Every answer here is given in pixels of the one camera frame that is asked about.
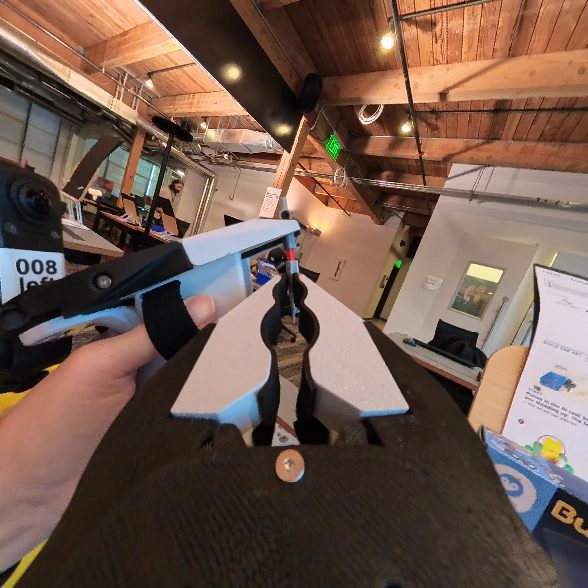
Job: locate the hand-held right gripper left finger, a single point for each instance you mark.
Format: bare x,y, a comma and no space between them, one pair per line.
225,367

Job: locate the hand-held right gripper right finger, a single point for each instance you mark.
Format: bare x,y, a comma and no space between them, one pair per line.
353,367

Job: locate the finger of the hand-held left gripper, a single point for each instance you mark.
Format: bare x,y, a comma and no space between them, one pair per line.
239,239
229,285

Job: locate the grey connector red-tipped axle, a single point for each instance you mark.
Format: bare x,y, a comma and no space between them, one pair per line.
290,241

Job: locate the grey sleeve with dark pin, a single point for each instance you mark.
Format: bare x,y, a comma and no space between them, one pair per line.
294,268

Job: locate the person's left forearm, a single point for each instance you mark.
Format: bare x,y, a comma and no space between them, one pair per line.
23,523

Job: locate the long office desk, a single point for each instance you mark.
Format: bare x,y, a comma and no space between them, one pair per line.
415,356

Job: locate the person's left hand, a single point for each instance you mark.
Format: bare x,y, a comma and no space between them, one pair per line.
69,422

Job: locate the white paper notice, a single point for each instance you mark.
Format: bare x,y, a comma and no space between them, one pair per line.
270,202

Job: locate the black bag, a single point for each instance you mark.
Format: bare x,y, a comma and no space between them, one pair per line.
459,344

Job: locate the black tilted panel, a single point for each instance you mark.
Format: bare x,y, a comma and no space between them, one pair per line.
92,165

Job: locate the green exit sign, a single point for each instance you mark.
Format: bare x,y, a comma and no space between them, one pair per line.
333,147

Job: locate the wooden chair back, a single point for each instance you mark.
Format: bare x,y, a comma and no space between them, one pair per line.
498,390

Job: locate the yellow plastic bin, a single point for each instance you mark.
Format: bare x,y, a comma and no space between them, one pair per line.
16,402

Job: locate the black round speaker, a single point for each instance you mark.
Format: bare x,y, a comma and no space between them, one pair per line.
308,92

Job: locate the blue robot kit box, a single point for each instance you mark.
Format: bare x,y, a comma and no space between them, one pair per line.
519,487

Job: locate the white instruction sheet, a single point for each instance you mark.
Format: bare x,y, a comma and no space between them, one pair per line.
560,330

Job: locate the black ceiling pipe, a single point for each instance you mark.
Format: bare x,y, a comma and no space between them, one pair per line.
409,92

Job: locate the wooden post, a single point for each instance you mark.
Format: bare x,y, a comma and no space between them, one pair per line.
294,160

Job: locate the silver air duct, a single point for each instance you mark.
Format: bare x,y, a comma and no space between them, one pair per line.
69,76

